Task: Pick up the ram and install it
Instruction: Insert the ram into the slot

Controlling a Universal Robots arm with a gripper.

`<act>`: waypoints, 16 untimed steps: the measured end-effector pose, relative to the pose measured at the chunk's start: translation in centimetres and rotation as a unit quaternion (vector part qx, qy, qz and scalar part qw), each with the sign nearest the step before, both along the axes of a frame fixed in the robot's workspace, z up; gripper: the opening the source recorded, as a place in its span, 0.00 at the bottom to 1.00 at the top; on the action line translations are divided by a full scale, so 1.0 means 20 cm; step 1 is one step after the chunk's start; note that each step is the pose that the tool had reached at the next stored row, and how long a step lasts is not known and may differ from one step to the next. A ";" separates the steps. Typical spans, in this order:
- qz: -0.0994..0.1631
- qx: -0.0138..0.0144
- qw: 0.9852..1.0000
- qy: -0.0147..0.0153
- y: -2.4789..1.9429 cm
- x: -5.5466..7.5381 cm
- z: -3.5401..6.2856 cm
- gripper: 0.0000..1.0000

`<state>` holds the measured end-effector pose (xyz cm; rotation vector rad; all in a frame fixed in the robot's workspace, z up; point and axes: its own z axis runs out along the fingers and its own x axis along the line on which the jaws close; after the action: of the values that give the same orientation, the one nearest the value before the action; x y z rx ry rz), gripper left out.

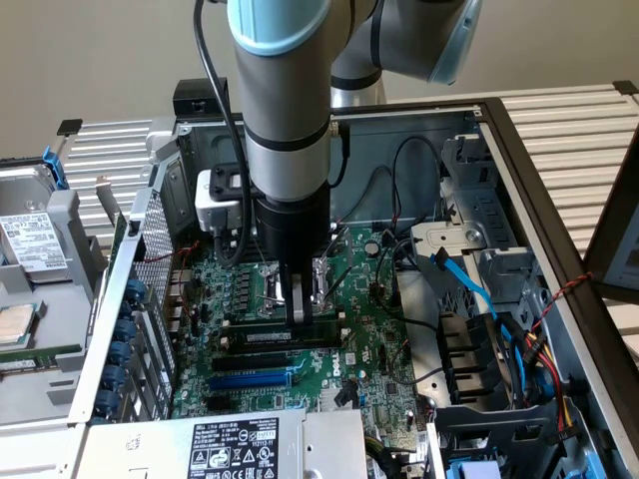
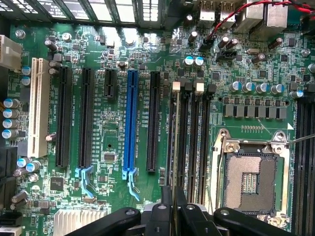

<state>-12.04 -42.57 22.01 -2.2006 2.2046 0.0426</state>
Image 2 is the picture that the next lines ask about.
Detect RAM slot white latches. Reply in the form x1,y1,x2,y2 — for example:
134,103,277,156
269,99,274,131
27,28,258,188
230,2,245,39
192,82,205,206
167,82,182,189
294,98,307,236

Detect RAM slot black latches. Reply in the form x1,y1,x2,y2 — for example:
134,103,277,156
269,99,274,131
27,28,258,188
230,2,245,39
203,84,218,212
181,82,193,205
305,83,315,236

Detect thin steel locking lever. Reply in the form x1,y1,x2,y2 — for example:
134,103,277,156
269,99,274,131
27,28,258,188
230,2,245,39
215,135,227,213
285,133,315,148

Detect CPU socket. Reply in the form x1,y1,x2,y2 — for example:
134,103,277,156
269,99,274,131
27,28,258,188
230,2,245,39
211,127,291,232

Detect silver finned heatsink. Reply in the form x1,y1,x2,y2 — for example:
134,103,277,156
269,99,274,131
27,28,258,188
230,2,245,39
53,208,113,236

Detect green Dell motherboard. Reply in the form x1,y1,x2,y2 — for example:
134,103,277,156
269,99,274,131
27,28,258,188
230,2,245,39
7,14,315,236

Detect long black expansion slot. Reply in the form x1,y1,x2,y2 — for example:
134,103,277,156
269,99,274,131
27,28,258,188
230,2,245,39
146,70,162,173
73,67,96,200
55,65,73,168

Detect blue expansion slot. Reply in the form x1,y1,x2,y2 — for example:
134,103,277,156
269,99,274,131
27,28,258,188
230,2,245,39
122,69,141,202

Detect short black expansion slot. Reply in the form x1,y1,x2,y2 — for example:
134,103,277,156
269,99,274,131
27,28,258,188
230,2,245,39
104,68,118,99

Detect white expansion slot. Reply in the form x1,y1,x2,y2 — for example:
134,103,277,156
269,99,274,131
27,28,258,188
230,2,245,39
27,57,52,158

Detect small silver USB port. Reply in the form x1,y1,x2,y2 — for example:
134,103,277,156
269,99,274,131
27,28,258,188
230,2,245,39
198,0,218,28
220,0,237,28

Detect large silver port block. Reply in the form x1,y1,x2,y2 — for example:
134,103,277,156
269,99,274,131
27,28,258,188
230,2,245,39
235,0,289,42

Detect white power connector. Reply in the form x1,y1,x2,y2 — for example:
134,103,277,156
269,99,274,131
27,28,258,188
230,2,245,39
0,34,23,73

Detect open grey PC case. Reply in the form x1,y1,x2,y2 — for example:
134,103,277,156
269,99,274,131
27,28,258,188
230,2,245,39
0,0,315,35

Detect red black twisted wire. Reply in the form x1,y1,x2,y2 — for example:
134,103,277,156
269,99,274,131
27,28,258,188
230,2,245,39
208,0,315,41

